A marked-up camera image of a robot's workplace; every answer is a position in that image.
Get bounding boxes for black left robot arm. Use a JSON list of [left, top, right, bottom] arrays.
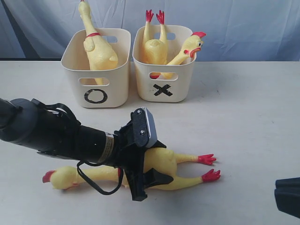
[[0, 98, 173, 201]]

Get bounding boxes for cream bin marked X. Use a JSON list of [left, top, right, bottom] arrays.
[[133, 25, 197, 103]]

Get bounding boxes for blue-grey backdrop curtain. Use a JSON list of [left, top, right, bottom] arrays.
[[0, 0, 300, 61]]

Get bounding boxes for whole rubber chicken front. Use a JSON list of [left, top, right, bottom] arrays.
[[42, 147, 221, 190]]

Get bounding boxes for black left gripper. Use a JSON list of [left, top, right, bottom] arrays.
[[113, 124, 173, 202]]

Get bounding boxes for headless yellow chicken body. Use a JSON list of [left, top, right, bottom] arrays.
[[141, 10, 168, 65]]

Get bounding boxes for broken chicken head and neck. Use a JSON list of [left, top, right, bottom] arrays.
[[167, 31, 206, 66]]

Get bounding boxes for whole rubber chicken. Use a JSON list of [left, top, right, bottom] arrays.
[[42, 147, 221, 190], [78, 0, 119, 71]]

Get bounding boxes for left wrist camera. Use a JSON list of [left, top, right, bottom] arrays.
[[131, 106, 158, 149]]

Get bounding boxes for cream bin marked O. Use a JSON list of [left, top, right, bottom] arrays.
[[61, 28, 131, 108]]

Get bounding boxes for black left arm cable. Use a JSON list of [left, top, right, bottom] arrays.
[[76, 161, 124, 195]]

